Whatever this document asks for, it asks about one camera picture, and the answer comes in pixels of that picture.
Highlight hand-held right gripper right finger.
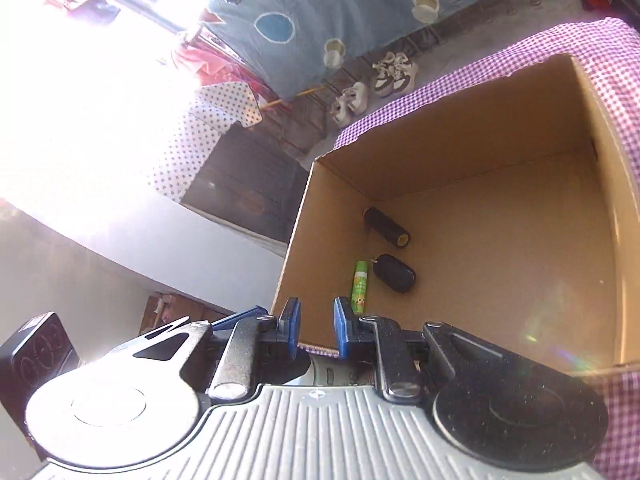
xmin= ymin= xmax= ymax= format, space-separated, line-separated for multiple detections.
xmin=333 ymin=296 xmax=506 ymax=403

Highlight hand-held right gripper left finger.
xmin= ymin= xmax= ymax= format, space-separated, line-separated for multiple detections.
xmin=115 ymin=296 xmax=302 ymax=402

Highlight green glue stick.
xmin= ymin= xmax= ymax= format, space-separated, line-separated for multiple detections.
xmin=351 ymin=260 xmax=372 ymax=317

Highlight black car key fob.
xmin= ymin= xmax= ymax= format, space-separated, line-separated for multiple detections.
xmin=371 ymin=254 xmax=417 ymax=295

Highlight black tube with gold end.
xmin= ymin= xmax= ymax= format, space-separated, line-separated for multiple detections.
xmin=363 ymin=206 xmax=412 ymax=250

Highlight brown cardboard box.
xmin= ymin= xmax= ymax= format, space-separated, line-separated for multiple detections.
xmin=270 ymin=52 xmax=640 ymax=378

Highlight wooden shelf unit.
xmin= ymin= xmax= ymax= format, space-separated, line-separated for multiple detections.
xmin=140 ymin=291 xmax=231 ymax=338

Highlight dark wooden cabinet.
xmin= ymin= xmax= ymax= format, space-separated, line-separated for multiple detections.
xmin=180 ymin=122 xmax=312 ymax=257

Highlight pale worn shoe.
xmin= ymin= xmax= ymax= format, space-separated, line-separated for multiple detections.
xmin=348 ymin=82 xmax=371 ymax=114
xmin=330 ymin=91 xmax=354 ymax=129

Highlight yellow stick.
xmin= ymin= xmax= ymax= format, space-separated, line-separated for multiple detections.
xmin=260 ymin=86 xmax=331 ymax=109

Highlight white dotted cloth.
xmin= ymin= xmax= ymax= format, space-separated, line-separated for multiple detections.
xmin=150 ymin=81 xmax=263 ymax=203

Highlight white and black sneaker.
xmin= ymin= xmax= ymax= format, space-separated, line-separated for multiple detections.
xmin=373 ymin=57 xmax=401 ymax=99
xmin=394 ymin=51 xmax=419 ymax=93

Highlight pink hanging clothes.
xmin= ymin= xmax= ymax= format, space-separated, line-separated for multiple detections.
xmin=172 ymin=35 xmax=246 ymax=88

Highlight purple checkered tablecloth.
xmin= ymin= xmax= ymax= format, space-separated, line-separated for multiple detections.
xmin=332 ymin=16 xmax=640 ymax=480

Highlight black device with ring marks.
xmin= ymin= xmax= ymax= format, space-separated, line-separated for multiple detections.
xmin=0 ymin=311 xmax=81 ymax=421

